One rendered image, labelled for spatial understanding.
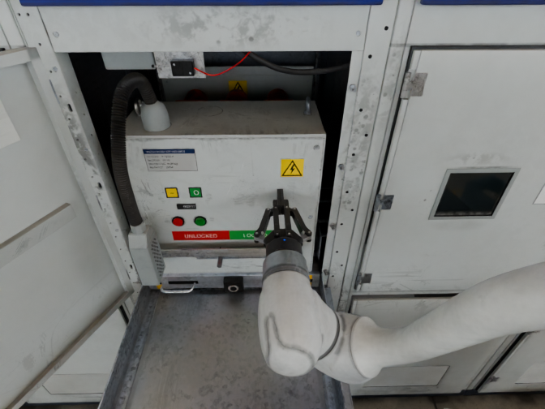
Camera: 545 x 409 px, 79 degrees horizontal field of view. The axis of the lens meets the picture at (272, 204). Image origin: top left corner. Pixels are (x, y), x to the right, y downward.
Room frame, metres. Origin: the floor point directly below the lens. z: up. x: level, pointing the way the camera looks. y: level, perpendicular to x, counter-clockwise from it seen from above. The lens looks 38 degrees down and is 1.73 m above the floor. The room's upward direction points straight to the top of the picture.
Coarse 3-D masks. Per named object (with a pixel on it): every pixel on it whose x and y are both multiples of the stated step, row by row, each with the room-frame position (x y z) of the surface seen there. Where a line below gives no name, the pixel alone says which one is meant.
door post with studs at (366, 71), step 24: (384, 0) 0.70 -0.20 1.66; (384, 24) 0.70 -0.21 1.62; (384, 48) 0.70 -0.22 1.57; (360, 72) 0.70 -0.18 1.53; (360, 96) 0.70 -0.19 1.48; (360, 120) 0.70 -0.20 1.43; (360, 144) 0.70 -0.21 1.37; (336, 168) 0.70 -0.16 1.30; (360, 168) 0.70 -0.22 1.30; (336, 192) 0.70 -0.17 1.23; (336, 216) 0.70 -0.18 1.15; (336, 240) 0.70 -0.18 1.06; (336, 264) 0.70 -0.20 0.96; (336, 288) 0.70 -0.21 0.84
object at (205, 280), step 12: (312, 264) 0.73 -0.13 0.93; (168, 276) 0.68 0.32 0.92; (180, 276) 0.68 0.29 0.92; (192, 276) 0.68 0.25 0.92; (204, 276) 0.68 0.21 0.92; (216, 276) 0.68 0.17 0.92; (228, 276) 0.68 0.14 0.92; (240, 276) 0.68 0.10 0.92; (252, 276) 0.68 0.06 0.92; (312, 276) 0.69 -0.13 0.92; (156, 288) 0.68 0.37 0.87
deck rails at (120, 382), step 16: (144, 288) 0.65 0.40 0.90; (320, 288) 0.68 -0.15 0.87; (144, 304) 0.62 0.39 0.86; (144, 320) 0.57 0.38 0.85; (128, 336) 0.50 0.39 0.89; (144, 336) 0.52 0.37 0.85; (128, 352) 0.47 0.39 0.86; (112, 368) 0.40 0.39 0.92; (128, 368) 0.43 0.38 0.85; (112, 384) 0.37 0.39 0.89; (128, 384) 0.39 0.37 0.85; (336, 384) 0.39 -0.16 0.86; (112, 400) 0.35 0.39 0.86; (336, 400) 0.35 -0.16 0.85
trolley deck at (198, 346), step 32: (160, 320) 0.58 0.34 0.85; (192, 320) 0.58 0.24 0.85; (224, 320) 0.58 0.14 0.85; (256, 320) 0.58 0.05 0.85; (160, 352) 0.48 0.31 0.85; (192, 352) 0.48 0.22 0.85; (224, 352) 0.48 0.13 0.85; (256, 352) 0.48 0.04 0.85; (160, 384) 0.39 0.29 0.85; (192, 384) 0.39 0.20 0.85; (224, 384) 0.39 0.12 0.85; (256, 384) 0.39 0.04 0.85; (288, 384) 0.39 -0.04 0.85; (320, 384) 0.39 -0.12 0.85
